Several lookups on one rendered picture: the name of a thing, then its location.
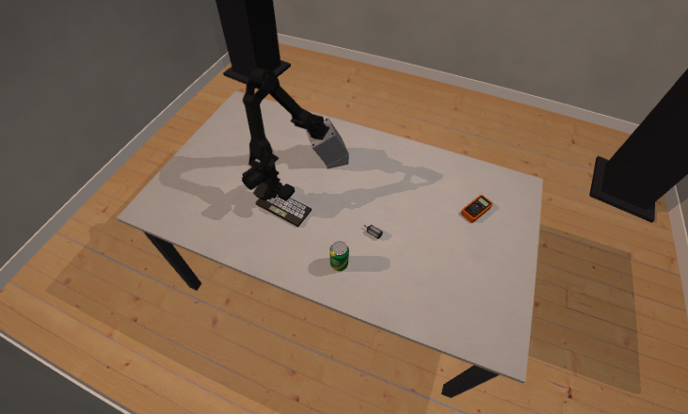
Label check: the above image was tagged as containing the dark brown keyboard case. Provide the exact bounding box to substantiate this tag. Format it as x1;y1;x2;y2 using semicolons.
255;194;312;227

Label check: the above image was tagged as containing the orange digital multimeter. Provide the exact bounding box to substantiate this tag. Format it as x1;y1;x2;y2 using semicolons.
461;195;492;223

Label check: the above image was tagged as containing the green and yellow drink can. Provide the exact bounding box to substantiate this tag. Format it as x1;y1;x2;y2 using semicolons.
329;241;349;271

